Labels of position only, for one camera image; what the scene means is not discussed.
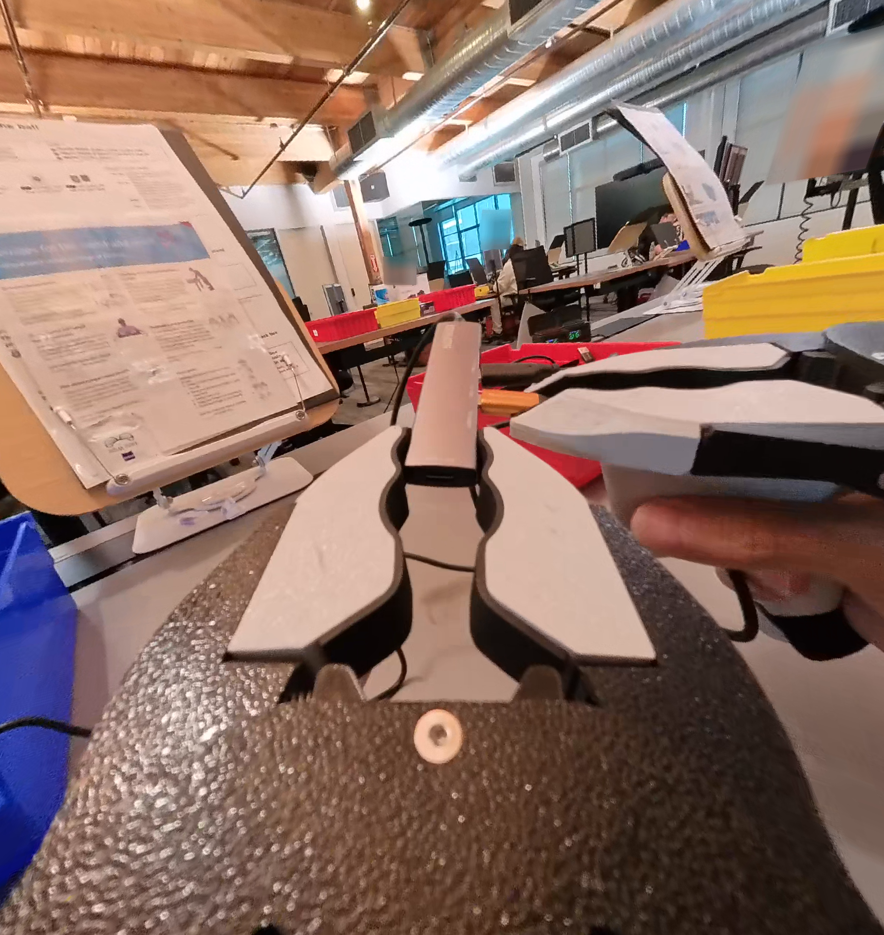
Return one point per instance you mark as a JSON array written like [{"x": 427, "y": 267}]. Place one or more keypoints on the blue banner leaflet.
[{"x": 120, "y": 329}]

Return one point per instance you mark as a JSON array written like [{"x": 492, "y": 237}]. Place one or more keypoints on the silver USB hub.
[{"x": 445, "y": 394}]

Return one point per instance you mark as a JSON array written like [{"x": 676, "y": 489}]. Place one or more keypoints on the silver ventilation duct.
[
  {"x": 632, "y": 66},
  {"x": 442, "y": 80}
]

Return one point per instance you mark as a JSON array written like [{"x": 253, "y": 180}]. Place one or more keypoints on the black wall speaker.
[{"x": 374, "y": 188}]

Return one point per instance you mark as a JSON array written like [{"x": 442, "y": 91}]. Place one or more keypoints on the person's right hand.
[{"x": 778, "y": 540}]

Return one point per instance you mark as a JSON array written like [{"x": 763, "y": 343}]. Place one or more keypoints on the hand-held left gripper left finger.
[{"x": 317, "y": 570}]

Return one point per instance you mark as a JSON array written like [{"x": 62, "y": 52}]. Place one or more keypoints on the blue plastic bin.
[{"x": 18, "y": 621}]

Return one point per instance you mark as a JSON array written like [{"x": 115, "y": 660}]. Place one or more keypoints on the small black monitor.
[{"x": 579, "y": 237}]

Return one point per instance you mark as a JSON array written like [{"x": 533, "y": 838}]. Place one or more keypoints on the grey desk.
[{"x": 814, "y": 767}]

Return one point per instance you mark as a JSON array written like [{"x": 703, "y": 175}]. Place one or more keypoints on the black digital timer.
[{"x": 558, "y": 332}]

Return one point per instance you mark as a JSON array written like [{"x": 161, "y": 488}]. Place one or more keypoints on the large black wall screen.
[{"x": 624, "y": 204}]

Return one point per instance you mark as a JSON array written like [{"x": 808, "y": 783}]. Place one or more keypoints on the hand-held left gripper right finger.
[{"x": 566, "y": 570}]

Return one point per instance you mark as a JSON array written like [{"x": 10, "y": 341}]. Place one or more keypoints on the red plastic bin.
[
  {"x": 343, "y": 327},
  {"x": 537, "y": 464},
  {"x": 445, "y": 299}
]

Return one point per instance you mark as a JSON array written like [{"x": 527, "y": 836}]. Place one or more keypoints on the white instruction sheet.
[{"x": 120, "y": 175}]

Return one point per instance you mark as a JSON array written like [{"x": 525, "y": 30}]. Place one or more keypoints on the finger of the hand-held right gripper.
[
  {"x": 617, "y": 424},
  {"x": 668, "y": 361}
]

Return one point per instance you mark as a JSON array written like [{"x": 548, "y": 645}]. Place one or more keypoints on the white stand base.
[{"x": 281, "y": 482}]

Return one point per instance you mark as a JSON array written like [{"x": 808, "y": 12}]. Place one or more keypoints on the instruction sheet on stand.
[{"x": 11, "y": 438}]

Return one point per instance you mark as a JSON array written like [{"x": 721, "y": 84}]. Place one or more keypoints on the black office chair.
[{"x": 533, "y": 274}]

